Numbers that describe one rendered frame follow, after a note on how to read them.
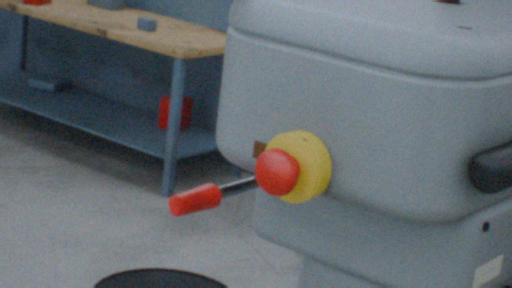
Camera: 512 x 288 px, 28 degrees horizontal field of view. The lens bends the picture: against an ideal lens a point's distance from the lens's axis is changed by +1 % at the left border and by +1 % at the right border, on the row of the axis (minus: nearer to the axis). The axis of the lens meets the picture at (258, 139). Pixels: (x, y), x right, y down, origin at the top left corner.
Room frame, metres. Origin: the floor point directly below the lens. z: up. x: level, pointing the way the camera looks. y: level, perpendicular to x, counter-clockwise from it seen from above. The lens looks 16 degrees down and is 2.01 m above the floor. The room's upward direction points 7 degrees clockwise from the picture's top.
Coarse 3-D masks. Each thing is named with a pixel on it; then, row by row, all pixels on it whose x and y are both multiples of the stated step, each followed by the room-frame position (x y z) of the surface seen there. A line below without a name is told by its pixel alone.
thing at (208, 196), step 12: (252, 180) 0.95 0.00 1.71; (192, 192) 0.88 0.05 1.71; (204, 192) 0.88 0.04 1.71; (216, 192) 0.89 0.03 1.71; (228, 192) 0.91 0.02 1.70; (240, 192) 0.93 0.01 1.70; (180, 204) 0.86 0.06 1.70; (192, 204) 0.87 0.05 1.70; (204, 204) 0.88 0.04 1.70; (216, 204) 0.89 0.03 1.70
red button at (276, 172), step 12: (264, 156) 0.81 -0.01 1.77; (276, 156) 0.80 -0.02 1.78; (288, 156) 0.80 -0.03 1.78; (264, 168) 0.80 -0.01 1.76; (276, 168) 0.80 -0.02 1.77; (288, 168) 0.79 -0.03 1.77; (300, 168) 0.82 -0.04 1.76; (264, 180) 0.80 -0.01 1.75; (276, 180) 0.79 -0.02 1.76; (288, 180) 0.79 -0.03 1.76; (276, 192) 0.80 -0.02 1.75; (288, 192) 0.80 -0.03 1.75
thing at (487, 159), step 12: (504, 144) 0.81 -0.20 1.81; (480, 156) 0.78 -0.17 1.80; (492, 156) 0.77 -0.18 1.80; (504, 156) 0.78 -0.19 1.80; (468, 168) 0.79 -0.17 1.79; (480, 168) 0.78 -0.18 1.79; (492, 168) 0.77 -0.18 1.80; (504, 168) 0.77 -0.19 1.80; (480, 180) 0.78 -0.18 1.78; (492, 180) 0.77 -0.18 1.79; (504, 180) 0.77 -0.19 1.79; (492, 192) 0.77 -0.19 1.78
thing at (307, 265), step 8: (304, 256) 1.00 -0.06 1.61; (304, 264) 1.00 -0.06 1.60; (312, 264) 0.98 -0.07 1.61; (320, 264) 0.98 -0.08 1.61; (304, 272) 0.99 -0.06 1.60; (312, 272) 0.98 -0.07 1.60; (320, 272) 0.97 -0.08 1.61; (328, 272) 0.97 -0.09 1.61; (336, 272) 0.96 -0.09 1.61; (344, 272) 0.96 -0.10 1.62; (304, 280) 0.99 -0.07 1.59; (312, 280) 0.98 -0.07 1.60; (320, 280) 0.97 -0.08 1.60; (328, 280) 0.97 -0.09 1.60; (336, 280) 0.96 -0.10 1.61; (344, 280) 0.96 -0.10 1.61; (352, 280) 0.95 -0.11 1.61; (360, 280) 0.95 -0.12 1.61
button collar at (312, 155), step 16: (272, 144) 0.83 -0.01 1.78; (288, 144) 0.83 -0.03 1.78; (304, 144) 0.82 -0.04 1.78; (320, 144) 0.82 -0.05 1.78; (304, 160) 0.81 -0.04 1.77; (320, 160) 0.81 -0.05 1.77; (304, 176) 0.81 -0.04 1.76; (320, 176) 0.81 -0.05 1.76; (304, 192) 0.81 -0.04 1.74; (320, 192) 0.82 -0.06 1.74
